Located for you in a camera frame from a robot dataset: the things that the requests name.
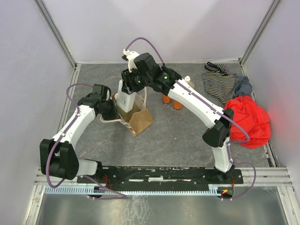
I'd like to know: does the white bottle black cap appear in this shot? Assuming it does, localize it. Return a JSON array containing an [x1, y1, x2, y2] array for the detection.
[[117, 80, 136, 113]]

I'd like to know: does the striped dark garment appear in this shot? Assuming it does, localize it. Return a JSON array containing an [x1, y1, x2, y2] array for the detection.
[[204, 62, 232, 76]]

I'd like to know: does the dark blue small bottle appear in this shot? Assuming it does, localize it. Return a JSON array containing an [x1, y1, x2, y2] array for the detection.
[[172, 100, 183, 110]]

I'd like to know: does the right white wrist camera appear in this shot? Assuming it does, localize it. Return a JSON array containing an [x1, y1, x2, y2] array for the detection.
[[122, 49, 140, 73]]

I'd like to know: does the blue cable duct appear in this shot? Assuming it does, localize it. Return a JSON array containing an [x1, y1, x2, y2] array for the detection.
[[45, 185, 221, 196]]

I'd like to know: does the blue-grey cloth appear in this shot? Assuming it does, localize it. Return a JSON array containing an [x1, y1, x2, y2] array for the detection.
[[233, 75, 253, 98]]

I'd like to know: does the clear bottle white cap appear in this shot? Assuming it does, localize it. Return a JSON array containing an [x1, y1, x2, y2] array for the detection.
[[184, 76, 195, 89]]

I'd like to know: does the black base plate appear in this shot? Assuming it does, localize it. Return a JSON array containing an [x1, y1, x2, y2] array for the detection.
[[77, 165, 243, 193]]

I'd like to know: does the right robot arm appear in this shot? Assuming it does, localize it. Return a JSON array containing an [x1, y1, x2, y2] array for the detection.
[[117, 50, 233, 173]]

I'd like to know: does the red cloth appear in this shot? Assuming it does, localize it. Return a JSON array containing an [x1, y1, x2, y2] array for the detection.
[[225, 96, 271, 149]]

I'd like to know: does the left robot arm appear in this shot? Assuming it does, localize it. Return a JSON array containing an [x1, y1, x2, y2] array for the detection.
[[39, 84, 119, 180]]

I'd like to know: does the striped shirt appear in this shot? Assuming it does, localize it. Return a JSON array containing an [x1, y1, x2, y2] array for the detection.
[[202, 72, 239, 104]]

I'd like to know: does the canvas tote bag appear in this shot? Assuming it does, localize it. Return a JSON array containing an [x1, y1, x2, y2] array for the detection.
[[100, 88, 154, 136]]

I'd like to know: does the aluminium frame rail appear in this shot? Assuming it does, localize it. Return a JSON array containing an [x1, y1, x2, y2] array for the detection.
[[34, 165, 293, 187]]

